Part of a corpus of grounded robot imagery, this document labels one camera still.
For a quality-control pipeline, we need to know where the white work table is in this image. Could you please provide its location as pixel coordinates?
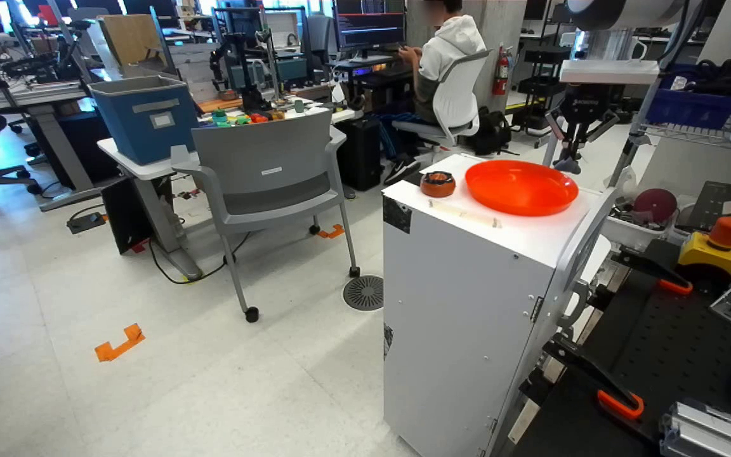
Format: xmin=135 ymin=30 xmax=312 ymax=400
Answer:
xmin=93 ymin=100 xmax=363 ymax=257

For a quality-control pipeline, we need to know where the blue plastic crate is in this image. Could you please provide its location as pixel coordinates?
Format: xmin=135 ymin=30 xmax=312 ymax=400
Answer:
xmin=644 ymin=58 xmax=731 ymax=133

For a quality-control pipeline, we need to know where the white toy kitchen cabinet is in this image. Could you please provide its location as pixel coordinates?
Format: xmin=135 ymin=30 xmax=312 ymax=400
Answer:
xmin=380 ymin=149 xmax=619 ymax=457

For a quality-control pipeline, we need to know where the grey four legged chair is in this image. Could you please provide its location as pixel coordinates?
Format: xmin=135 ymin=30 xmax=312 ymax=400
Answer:
xmin=166 ymin=106 xmax=364 ymax=327

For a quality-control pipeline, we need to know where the black computer tower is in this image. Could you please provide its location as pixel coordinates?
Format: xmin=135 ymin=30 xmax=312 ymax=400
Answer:
xmin=333 ymin=115 xmax=386 ymax=192

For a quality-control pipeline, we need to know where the grey round floor base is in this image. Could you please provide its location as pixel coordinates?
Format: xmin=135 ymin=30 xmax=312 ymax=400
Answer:
xmin=340 ymin=272 xmax=386 ymax=315

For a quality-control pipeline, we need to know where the black floor box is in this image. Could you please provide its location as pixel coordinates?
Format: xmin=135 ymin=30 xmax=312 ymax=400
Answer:
xmin=64 ymin=205 xmax=112 ymax=238

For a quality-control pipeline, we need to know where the light office swivel chair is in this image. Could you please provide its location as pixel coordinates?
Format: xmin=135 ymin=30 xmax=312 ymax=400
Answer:
xmin=392 ymin=49 xmax=495 ymax=153

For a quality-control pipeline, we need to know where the seated person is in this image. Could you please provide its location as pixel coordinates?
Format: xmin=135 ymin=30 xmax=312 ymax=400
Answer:
xmin=380 ymin=0 xmax=490 ymax=186

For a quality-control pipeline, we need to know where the slanted metal pole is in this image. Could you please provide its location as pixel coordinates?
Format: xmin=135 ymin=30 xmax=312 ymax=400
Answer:
xmin=603 ymin=0 xmax=710 ymax=190

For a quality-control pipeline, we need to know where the brown small bowl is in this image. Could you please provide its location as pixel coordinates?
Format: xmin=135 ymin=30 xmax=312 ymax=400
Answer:
xmin=419 ymin=167 xmax=460 ymax=200

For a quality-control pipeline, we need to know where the red fire extinguisher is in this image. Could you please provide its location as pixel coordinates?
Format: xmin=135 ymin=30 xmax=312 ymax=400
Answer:
xmin=490 ymin=44 xmax=514 ymax=100

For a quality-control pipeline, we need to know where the aluminium extrusion bar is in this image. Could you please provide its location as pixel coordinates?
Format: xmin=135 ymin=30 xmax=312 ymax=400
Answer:
xmin=656 ymin=398 xmax=731 ymax=457

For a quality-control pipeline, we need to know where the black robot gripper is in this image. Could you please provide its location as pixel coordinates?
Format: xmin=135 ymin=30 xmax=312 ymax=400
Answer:
xmin=545 ymin=80 xmax=631 ymax=176

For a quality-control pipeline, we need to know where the black backpack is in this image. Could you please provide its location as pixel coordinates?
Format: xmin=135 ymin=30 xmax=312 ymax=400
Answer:
xmin=463 ymin=105 xmax=514 ymax=157

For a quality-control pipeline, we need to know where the grey office desk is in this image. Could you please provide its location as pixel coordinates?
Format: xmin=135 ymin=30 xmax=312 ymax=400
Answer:
xmin=0 ymin=78 xmax=125 ymax=216

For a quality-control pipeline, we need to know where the dark red round object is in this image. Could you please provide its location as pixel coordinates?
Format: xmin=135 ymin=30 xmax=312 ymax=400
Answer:
xmin=625 ymin=186 xmax=683 ymax=230

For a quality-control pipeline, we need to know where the brown cardboard box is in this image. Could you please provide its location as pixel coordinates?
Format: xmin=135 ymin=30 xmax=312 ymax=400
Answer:
xmin=97 ymin=9 xmax=169 ymax=75

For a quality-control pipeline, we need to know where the yellow emergency stop box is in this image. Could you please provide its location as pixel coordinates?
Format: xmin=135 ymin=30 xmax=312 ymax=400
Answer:
xmin=674 ymin=216 xmax=731 ymax=282

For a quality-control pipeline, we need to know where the orange handled black clamp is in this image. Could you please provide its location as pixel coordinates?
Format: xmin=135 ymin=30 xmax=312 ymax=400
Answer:
xmin=612 ymin=244 xmax=697 ymax=303
xmin=541 ymin=334 xmax=646 ymax=430

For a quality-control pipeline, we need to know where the grey curved kitchen panel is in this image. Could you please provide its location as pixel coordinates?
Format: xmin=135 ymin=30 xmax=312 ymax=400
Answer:
xmin=487 ymin=188 xmax=625 ymax=457

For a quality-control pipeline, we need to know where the black perforated robot table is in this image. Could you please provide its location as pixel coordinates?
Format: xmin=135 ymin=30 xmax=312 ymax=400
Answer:
xmin=500 ymin=226 xmax=731 ymax=457

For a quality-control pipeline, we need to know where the grey metal plate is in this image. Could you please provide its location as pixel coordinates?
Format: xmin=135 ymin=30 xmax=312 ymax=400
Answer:
xmin=687 ymin=178 xmax=731 ymax=230

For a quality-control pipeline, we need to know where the blue storage bin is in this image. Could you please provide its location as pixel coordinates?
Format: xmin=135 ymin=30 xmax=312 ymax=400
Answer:
xmin=85 ymin=70 xmax=202 ymax=167

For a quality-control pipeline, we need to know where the orange round plate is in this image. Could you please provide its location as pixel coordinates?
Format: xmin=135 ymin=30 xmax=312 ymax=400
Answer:
xmin=462 ymin=157 xmax=580 ymax=219

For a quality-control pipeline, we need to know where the dark computer monitor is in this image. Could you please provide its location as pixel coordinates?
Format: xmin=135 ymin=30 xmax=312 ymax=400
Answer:
xmin=333 ymin=0 xmax=411 ymax=60

